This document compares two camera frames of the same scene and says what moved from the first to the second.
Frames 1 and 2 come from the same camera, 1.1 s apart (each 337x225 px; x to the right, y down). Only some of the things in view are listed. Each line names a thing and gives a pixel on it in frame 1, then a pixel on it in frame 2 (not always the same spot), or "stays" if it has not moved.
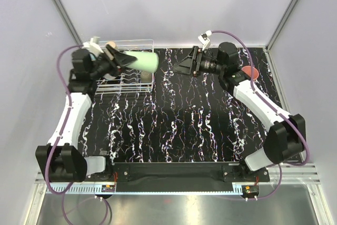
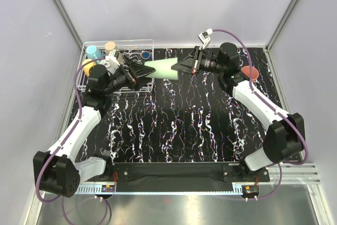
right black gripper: x=184 y=66 stays
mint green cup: x=146 y=61 to x=163 y=69
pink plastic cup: x=247 y=69 stays
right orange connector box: x=250 y=189 stays
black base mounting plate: x=186 y=172 stays
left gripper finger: x=121 y=58 to x=139 y=70
